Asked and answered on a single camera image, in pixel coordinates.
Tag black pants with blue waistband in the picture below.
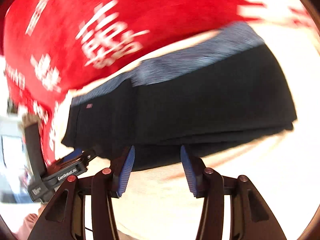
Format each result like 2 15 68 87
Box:
62 22 297 171

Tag person's pink sleeved forearm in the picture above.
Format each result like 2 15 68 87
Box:
14 213 39 240

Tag cream towel sofa cover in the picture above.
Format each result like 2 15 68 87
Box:
54 22 319 239

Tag red blanket with white characters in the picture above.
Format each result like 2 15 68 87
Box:
1 0 319 164

